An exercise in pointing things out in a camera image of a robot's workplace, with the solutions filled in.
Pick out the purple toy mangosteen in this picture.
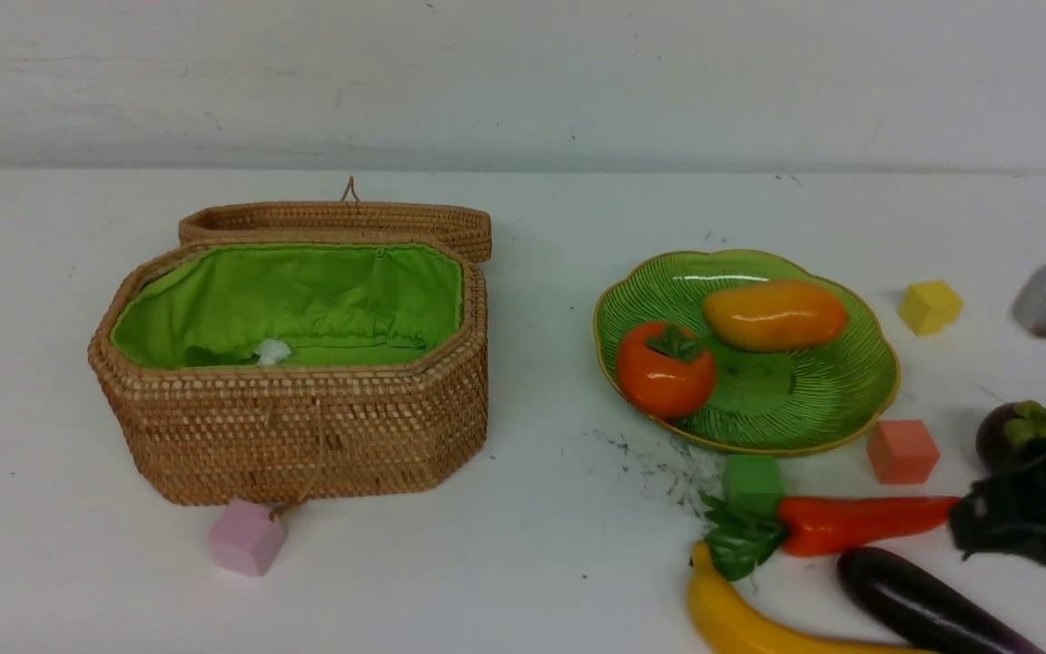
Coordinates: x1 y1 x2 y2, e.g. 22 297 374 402
976 399 1046 475

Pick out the purple toy eggplant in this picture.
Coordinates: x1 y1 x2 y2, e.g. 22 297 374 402
837 547 1043 653

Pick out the red toy chili pepper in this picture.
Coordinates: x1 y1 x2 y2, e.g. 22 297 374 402
700 493 959 582

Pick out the orange toy mango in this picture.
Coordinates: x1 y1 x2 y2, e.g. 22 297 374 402
702 279 850 353

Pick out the yellow toy banana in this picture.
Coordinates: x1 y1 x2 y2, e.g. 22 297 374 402
686 541 916 653

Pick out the orange toy persimmon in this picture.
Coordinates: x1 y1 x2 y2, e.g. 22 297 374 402
616 322 717 420

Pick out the white toy radish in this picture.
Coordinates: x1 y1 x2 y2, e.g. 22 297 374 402
183 339 293 368

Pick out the orange foam cube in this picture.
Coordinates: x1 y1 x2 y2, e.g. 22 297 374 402
866 420 941 487

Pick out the yellow foam cube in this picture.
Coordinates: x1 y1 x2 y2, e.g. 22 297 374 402
897 279 964 338

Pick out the green foam cube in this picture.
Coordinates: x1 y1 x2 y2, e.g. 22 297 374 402
722 452 785 518

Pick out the green ribbed glass plate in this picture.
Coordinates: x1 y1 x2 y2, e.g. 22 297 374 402
593 249 902 456

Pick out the woven rattan basket lid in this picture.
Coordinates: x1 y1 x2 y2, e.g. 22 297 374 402
178 179 493 263

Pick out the woven rattan basket green lining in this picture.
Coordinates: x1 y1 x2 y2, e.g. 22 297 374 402
88 235 488 508

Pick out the pink foam cube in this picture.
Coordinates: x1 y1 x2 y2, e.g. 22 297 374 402
208 498 288 577

